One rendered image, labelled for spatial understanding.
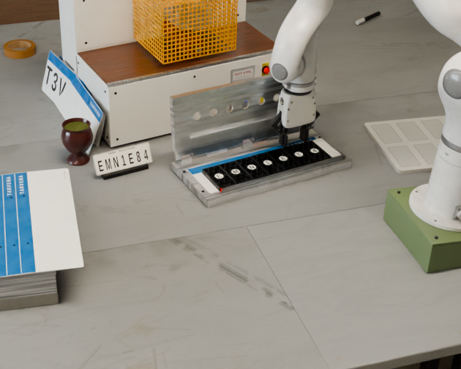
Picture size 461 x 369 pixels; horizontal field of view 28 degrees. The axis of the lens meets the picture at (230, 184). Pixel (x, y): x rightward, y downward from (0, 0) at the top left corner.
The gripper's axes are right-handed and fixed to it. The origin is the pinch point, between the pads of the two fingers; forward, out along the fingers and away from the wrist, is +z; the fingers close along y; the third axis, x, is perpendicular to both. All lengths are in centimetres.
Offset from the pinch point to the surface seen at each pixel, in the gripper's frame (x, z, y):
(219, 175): -6.4, 1.0, -26.8
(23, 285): -30, -2, -87
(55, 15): 119, 5, -25
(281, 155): -4.7, 1.2, -6.8
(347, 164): -14.2, 2.9, 8.6
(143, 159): 10.5, 1.8, -40.5
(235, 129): 4.3, -4.3, -16.2
